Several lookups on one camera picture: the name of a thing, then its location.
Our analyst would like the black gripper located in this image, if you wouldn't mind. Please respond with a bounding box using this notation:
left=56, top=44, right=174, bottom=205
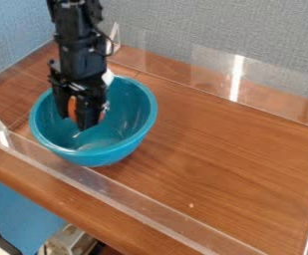
left=48, top=34, right=109, bottom=130

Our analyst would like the brown and white toy mushroom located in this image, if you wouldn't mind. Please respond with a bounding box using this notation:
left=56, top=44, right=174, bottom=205
left=67, top=69, right=117, bottom=124

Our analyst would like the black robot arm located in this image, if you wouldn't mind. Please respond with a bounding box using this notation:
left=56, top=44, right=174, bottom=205
left=47, top=0, right=110, bottom=130

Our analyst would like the blue bowl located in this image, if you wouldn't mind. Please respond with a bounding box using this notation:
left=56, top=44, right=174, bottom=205
left=28, top=76, right=158, bottom=167

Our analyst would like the clear acrylic front barrier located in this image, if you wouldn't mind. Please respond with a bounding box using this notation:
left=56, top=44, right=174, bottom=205
left=0, top=121, right=265, bottom=255

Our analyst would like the clear acrylic barrier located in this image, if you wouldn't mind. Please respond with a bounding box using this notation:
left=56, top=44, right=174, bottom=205
left=0, top=121, right=265, bottom=255
left=110, top=45, right=308, bottom=126

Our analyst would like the white box under table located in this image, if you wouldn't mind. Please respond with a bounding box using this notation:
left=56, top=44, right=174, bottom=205
left=36, top=224, right=98, bottom=255

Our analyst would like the clear acrylic back barrier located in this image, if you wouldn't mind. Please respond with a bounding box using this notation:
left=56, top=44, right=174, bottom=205
left=110, top=45, right=308, bottom=126

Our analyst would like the black cable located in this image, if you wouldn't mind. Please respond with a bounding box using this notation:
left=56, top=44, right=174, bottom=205
left=88, top=26, right=117, bottom=58

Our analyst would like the clear acrylic corner bracket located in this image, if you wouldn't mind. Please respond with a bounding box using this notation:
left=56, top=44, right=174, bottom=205
left=104, top=23, right=122, bottom=57

